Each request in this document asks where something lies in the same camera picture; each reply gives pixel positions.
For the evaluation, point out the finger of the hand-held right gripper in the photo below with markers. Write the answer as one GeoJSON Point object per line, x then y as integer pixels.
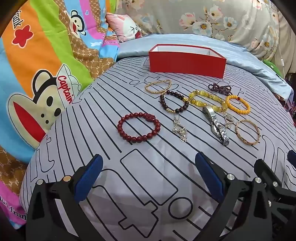
{"type": "Point", "coordinates": [268, 171]}
{"type": "Point", "coordinates": [292, 157]}

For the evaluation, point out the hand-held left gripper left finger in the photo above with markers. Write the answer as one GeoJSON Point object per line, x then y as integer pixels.
{"type": "Point", "coordinates": [89, 179]}

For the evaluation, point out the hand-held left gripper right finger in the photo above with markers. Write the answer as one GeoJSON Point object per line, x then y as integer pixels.
{"type": "Point", "coordinates": [208, 177]}

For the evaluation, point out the silver wristwatch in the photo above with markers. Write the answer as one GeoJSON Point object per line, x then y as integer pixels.
{"type": "Point", "coordinates": [216, 126]}

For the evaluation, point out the rose gold bangle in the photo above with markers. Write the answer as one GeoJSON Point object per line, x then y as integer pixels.
{"type": "Point", "coordinates": [236, 129]}

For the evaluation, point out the red cardboard box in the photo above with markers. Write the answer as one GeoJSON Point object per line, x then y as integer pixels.
{"type": "Point", "coordinates": [185, 62]}

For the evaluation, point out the grey striped bedsheet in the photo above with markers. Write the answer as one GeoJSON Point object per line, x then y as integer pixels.
{"type": "Point", "coordinates": [138, 173]}

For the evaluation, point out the green plush toy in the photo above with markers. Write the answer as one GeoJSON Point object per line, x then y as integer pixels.
{"type": "Point", "coordinates": [274, 68]}

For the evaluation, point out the light blue quilt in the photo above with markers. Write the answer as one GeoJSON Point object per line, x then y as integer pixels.
{"type": "Point", "coordinates": [254, 67]}

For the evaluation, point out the colourful cartoon monkey blanket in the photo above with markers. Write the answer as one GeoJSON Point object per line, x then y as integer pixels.
{"type": "Point", "coordinates": [46, 58]}

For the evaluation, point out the pink bunny pillow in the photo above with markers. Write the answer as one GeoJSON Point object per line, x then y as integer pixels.
{"type": "Point", "coordinates": [122, 25]}

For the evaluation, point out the grey floral blanket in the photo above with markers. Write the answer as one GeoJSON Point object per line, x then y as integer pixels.
{"type": "Point", "coordinates": [208, 16]}

